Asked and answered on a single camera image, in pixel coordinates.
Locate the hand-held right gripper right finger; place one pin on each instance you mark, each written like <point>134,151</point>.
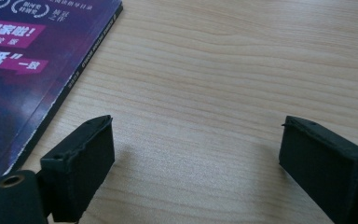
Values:
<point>320,165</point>

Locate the purple cover book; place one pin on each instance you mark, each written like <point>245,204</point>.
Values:
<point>18,77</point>

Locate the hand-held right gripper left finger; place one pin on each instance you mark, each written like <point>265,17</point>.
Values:
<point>80,161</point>

